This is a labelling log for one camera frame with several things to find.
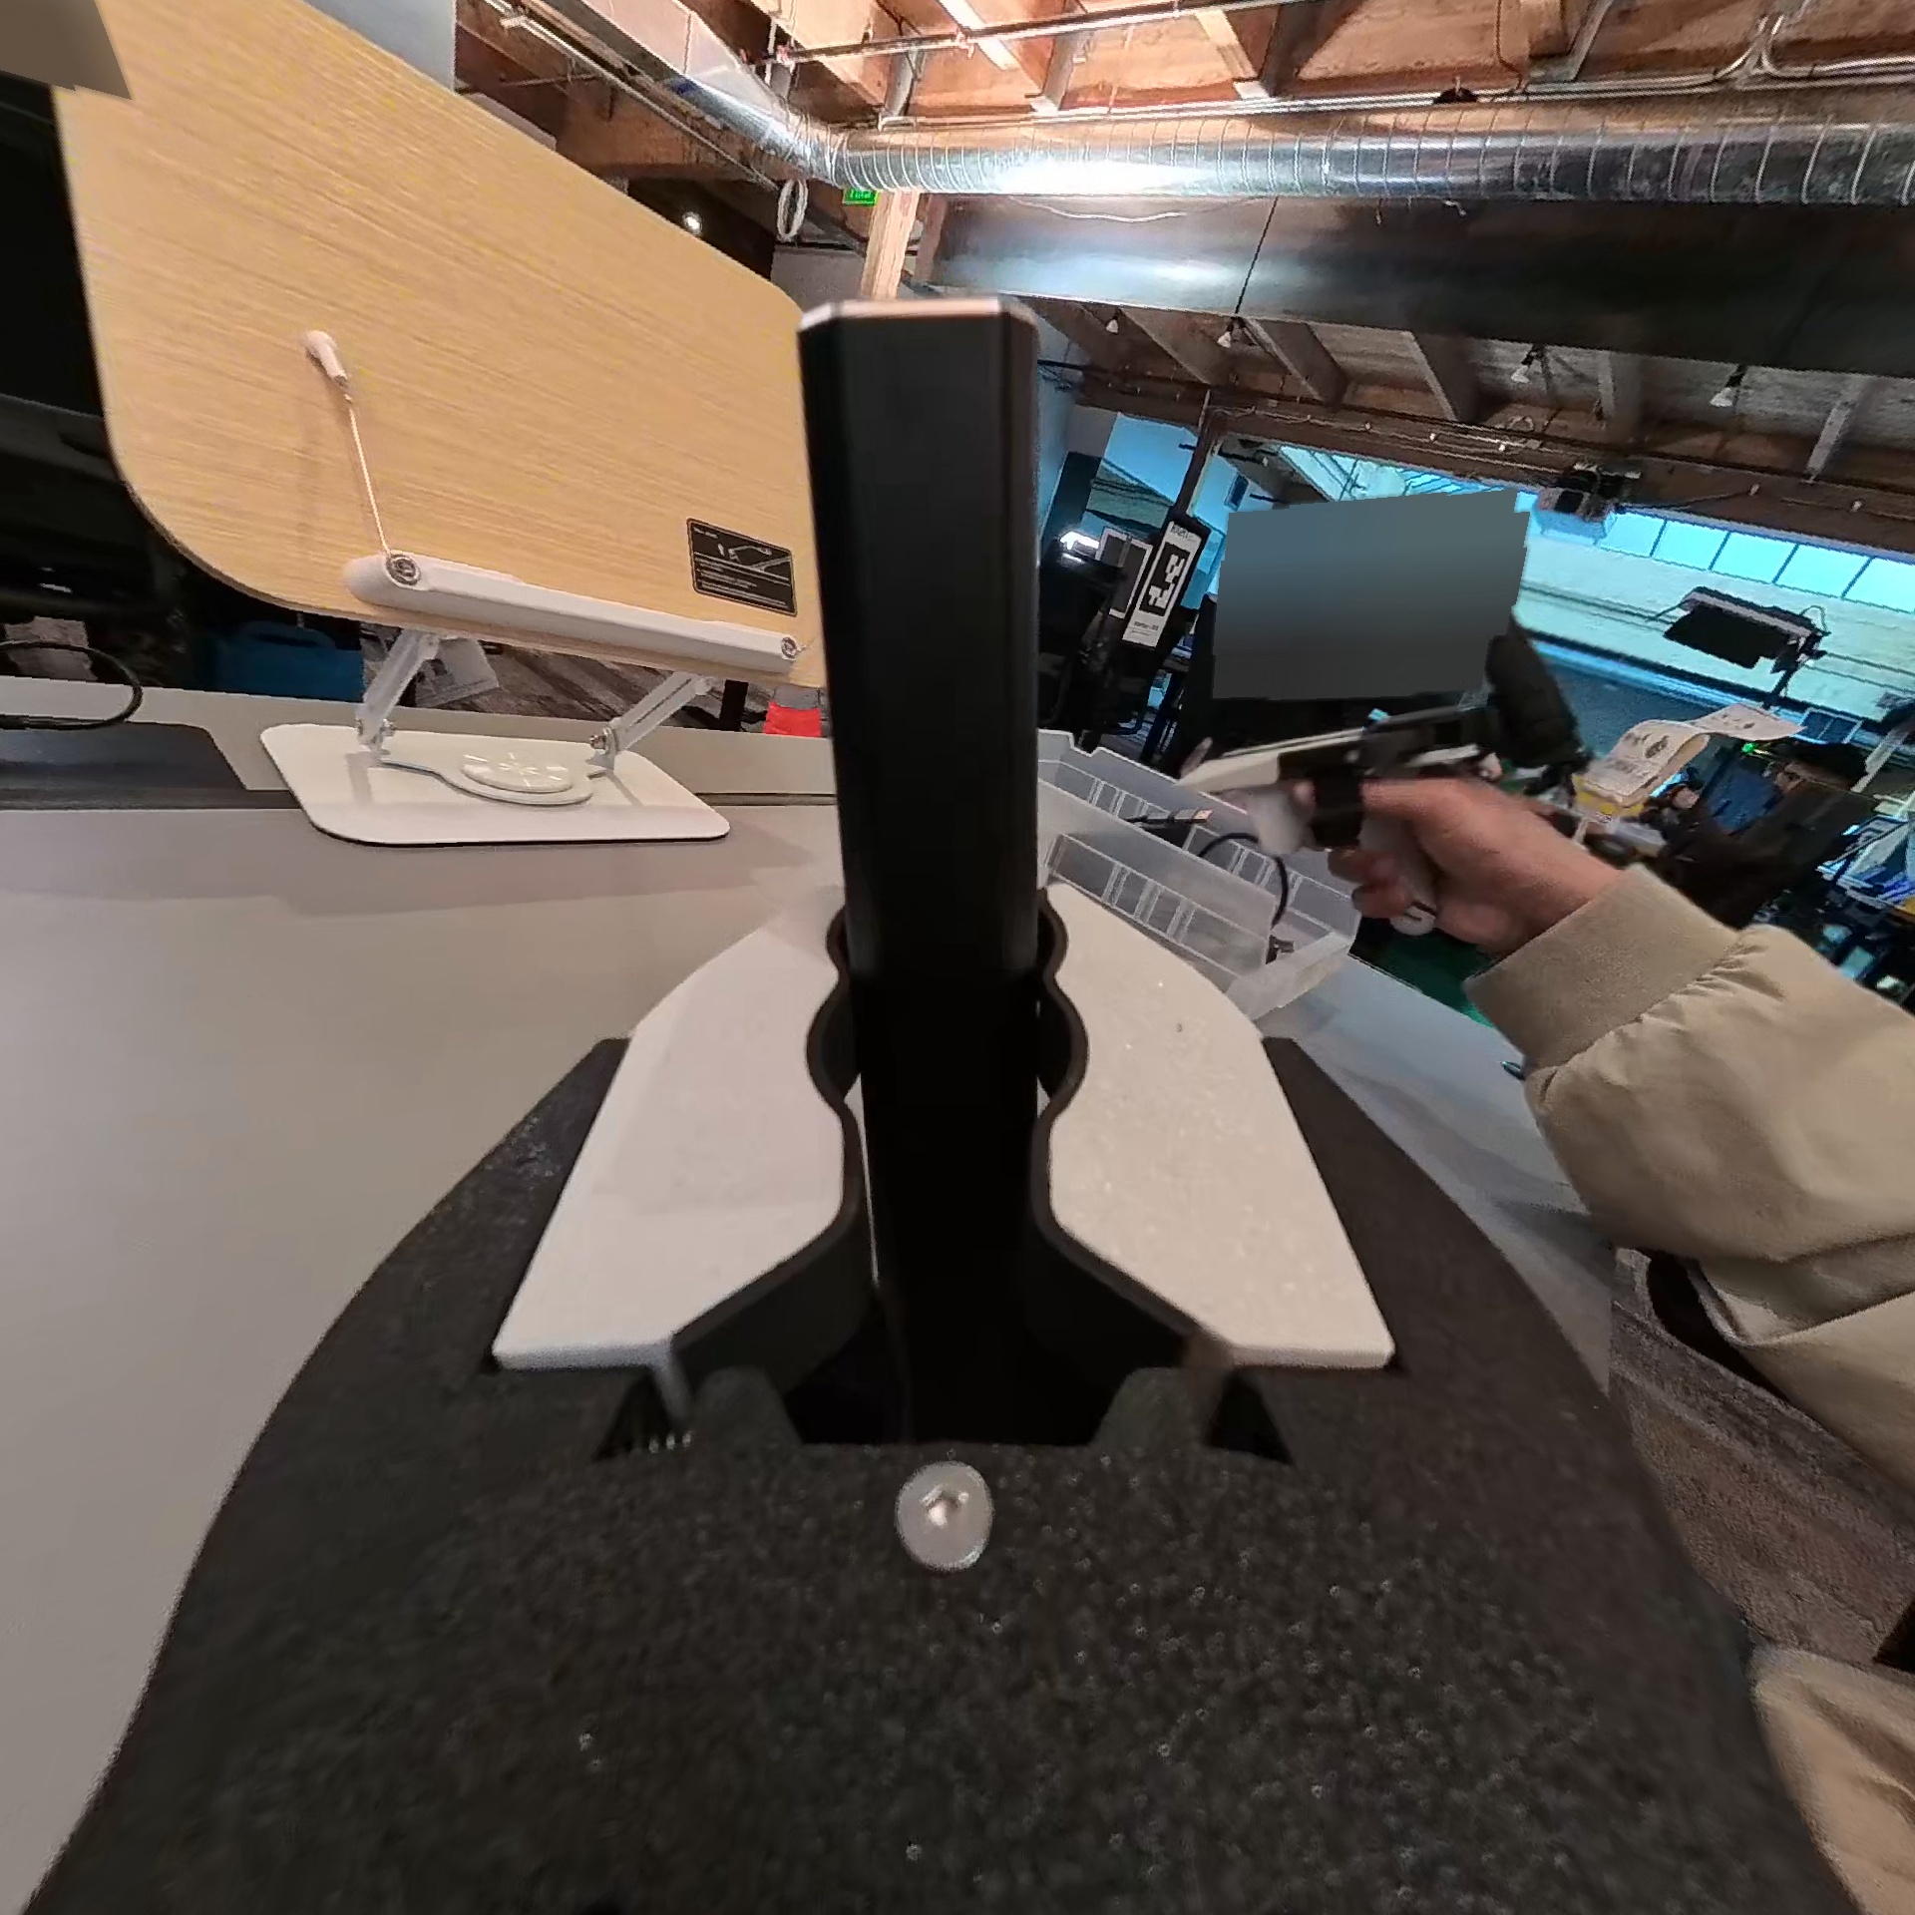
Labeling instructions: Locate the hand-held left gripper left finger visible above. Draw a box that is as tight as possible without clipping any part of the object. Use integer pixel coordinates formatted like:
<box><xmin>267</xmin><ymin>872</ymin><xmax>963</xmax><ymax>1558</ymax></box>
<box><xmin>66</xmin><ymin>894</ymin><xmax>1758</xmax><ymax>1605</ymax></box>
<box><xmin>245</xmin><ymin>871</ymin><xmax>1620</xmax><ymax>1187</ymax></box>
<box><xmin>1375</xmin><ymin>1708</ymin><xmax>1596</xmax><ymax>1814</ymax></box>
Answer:
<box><xmin>490</xmin><ymin>885</ymin><xmax>873</xmax><ymax>1370</ymax></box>

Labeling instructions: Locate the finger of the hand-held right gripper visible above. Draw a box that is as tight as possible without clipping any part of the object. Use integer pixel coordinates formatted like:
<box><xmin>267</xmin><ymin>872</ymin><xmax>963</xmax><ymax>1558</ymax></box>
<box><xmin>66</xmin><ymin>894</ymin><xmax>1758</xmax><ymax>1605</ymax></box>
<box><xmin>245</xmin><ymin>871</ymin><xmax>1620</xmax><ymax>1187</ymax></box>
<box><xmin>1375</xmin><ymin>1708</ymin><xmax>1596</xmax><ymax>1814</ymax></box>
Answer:
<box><xmin>1179</xmin><ymin>730</ymin><xmax>1380</xmax><ymax>854</ymax></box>

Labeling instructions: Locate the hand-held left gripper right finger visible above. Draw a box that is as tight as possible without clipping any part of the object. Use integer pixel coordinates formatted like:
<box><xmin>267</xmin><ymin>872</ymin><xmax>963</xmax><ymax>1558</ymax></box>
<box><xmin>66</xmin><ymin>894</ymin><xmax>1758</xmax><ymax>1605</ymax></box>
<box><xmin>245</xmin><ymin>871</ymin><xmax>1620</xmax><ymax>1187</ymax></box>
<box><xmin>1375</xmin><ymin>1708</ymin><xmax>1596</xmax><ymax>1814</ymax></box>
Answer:
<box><xmin>1039</xmin><ymin>879</ymin><xmax>1400</xmax><ymax>1370</ymax></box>

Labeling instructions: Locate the black hub cable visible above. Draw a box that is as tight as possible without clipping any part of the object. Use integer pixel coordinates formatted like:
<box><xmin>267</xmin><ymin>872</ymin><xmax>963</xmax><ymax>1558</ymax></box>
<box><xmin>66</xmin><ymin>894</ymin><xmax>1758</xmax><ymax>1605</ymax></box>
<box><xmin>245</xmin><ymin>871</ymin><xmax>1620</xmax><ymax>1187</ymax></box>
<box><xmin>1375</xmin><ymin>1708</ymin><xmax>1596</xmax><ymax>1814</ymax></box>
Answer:
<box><xmin>1129</xmin><ymin>805</ymin><xmax>1301</xmax><ymax>960</ymax></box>

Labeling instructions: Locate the clear plastic bin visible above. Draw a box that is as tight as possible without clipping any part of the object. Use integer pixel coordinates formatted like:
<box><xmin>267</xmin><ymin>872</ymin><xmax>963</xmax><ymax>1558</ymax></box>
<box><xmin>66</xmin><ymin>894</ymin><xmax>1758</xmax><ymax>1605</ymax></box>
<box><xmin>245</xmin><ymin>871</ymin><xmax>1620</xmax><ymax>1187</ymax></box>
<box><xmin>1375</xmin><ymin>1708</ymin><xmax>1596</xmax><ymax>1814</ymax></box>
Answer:
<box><xmin>1037</xmin><ymin>730</ymin><xmax>1361</xmax><ymax>1026</ymax></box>

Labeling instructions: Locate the black rectangular usb hub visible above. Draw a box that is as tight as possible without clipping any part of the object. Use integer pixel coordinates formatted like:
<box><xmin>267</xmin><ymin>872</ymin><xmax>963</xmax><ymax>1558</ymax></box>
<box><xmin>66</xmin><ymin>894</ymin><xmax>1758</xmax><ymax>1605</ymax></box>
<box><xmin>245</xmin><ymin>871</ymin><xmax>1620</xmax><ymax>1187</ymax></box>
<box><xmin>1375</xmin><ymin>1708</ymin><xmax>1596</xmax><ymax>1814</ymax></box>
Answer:
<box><xmin>798</xmin><ymin>297</ymin><xmax>1042</xmax><ymax>1444</ymax></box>

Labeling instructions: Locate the person's right hand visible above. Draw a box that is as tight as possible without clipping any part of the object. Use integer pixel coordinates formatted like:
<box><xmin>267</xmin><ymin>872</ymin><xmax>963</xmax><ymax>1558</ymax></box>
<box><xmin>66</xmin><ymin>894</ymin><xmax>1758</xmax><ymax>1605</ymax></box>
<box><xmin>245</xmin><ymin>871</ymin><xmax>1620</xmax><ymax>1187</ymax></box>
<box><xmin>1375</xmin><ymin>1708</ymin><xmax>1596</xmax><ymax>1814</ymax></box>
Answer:
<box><xmin>1323</xmin><ymin>774</ymin><xmax>1628</xmax><ymax>960</ymax></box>

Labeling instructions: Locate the black framed marker sign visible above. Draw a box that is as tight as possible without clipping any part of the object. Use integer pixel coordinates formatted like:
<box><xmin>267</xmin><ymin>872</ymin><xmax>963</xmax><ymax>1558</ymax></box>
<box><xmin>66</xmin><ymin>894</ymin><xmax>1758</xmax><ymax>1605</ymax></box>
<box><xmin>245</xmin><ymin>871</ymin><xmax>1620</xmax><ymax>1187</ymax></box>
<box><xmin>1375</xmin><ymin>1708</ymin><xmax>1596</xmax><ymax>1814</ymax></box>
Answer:
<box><xmin>1115</xmin><ymin>514</ymin><xmax>1211</xmax><ymax>651</ymax></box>

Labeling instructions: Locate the black monitor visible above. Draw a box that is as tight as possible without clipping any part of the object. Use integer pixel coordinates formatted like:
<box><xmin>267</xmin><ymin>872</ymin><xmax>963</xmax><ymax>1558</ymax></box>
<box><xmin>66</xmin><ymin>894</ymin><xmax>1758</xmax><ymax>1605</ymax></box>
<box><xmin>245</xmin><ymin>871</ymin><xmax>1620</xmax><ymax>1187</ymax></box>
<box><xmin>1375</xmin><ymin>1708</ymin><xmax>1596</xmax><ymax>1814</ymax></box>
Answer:
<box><xmin>1663</xmin><ymin>588</ymin><xmax>1831</xmax><ymax>669</ymax></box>

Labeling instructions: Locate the wooden book stand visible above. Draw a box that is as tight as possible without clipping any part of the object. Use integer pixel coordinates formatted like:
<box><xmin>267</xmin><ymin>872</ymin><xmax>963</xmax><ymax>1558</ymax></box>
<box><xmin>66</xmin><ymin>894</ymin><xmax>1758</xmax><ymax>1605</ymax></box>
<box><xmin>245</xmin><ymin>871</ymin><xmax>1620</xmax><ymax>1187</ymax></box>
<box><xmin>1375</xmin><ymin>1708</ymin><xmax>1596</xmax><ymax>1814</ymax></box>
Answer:
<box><xmin>53</xmin><ymin>0</ymin><xmax>832</xmax><ymax>845</ymax></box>

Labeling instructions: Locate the silver spiral air duct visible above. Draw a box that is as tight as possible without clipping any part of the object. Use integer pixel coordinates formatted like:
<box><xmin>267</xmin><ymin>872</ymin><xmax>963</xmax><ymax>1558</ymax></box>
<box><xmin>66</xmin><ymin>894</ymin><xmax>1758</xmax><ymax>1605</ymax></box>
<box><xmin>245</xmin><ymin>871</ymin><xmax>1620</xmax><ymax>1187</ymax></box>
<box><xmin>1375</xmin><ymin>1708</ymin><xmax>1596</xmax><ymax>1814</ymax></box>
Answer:
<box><xmin>495</xmin><ymin>0</ymin><xmax>1915</xmax><ymax>212</ymax></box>

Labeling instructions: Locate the black power cable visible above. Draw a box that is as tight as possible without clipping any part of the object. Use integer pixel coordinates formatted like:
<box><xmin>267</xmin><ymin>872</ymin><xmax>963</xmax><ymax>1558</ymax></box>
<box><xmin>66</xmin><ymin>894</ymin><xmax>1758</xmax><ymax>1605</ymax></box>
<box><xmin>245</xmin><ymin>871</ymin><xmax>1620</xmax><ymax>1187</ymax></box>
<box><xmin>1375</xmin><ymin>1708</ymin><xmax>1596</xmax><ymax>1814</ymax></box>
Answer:
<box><xmin>0</xmin><ymin>636</ymin><xmax>146</xmax><ymax>734</ymax></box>

